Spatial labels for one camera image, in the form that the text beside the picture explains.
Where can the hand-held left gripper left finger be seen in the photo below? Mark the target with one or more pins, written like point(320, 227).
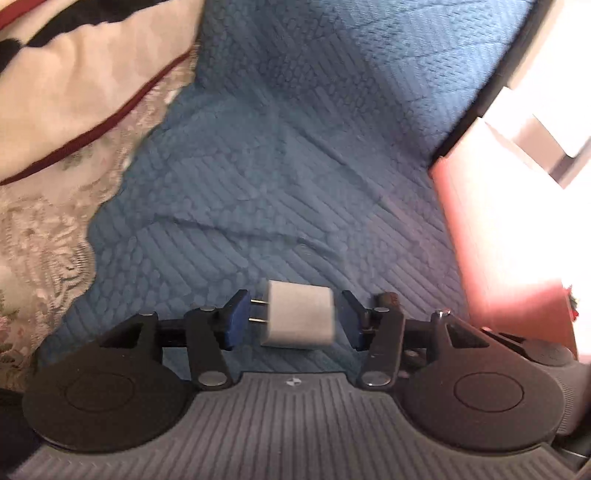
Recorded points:
point(234, 318)

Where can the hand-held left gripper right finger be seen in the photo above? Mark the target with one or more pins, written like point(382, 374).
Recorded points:
point(353, 318)

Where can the small white charger cube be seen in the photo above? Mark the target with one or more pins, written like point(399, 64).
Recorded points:
point(300, 318)

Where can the pink box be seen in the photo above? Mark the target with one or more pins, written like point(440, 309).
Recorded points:
point(489, 230)

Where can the small dark brown object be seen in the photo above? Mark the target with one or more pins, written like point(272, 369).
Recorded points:
point(388, 298)

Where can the red item in box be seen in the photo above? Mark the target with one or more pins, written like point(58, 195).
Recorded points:
point(572, 304)

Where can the blue quilted bedspread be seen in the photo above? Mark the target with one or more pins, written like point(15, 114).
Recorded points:
point(300, 161)

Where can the red black white patterned blanket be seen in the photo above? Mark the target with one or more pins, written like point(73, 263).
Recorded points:
point(55, 138)

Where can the black mattress edge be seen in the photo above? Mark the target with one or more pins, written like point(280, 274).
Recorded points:
point(489, 83)

